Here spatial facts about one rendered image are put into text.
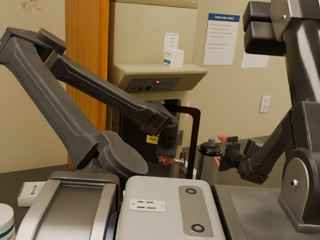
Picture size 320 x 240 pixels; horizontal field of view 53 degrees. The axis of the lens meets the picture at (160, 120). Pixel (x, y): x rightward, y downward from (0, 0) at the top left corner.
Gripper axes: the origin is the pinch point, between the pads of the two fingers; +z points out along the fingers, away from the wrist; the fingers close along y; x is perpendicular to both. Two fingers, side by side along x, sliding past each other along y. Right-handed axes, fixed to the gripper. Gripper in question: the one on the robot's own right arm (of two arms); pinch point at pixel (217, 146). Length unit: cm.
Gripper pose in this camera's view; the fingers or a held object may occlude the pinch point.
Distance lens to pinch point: 131.4
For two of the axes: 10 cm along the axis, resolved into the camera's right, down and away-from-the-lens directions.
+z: -4.5, -3.3, 8.3
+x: -8.9, 0.9, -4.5
